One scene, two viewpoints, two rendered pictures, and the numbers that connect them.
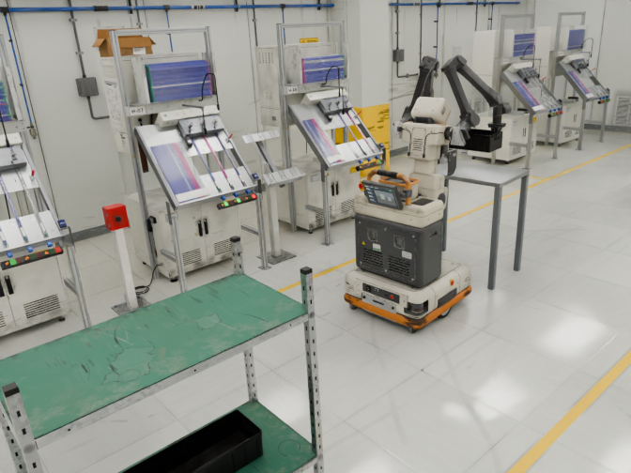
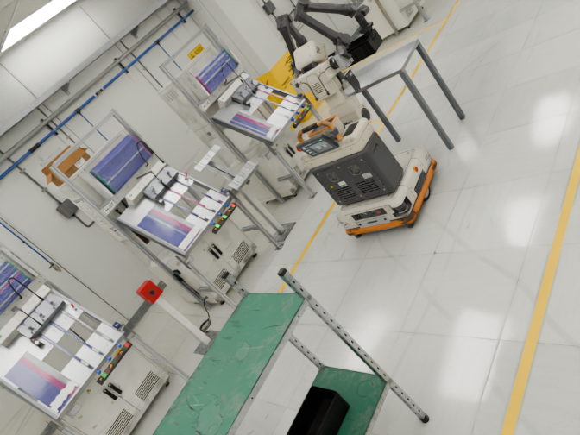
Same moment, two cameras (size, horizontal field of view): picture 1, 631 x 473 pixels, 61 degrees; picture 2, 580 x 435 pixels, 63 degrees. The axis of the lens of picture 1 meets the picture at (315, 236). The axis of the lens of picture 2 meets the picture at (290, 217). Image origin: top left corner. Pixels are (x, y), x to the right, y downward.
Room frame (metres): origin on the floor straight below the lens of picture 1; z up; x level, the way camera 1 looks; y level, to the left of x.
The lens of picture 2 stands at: (-0.03, -0.32, 1.94)
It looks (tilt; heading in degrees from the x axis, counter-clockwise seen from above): 23 degrees down; 7
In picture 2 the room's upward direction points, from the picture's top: 42 degrees counter-clockwise
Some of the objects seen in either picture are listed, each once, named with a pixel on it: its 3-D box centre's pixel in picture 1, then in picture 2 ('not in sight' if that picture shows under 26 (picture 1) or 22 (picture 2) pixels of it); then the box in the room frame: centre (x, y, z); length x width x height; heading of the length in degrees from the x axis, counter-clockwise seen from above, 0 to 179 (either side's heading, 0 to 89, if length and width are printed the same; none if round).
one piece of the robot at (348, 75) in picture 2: (435, 156); (337, 85); (3.51, -0.83, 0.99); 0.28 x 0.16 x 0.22; 44
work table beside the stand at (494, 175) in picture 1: (467, 221); (399, 109); (3.85, -1.18, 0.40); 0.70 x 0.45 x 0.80; 44
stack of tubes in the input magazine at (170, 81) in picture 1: (177, 80); (121, 163); (4.24, 0.98, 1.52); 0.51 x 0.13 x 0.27; 130
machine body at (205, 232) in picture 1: (185, 227); (204, 259); (4.30, 1.11, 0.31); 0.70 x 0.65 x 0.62; 130
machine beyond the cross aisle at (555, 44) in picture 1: (558, 79); not in sight; (8.42, -3.86, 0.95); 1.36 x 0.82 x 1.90; 40
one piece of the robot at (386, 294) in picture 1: (381, 292); (368, 213); (3.06, -0.40, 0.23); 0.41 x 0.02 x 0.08; 44
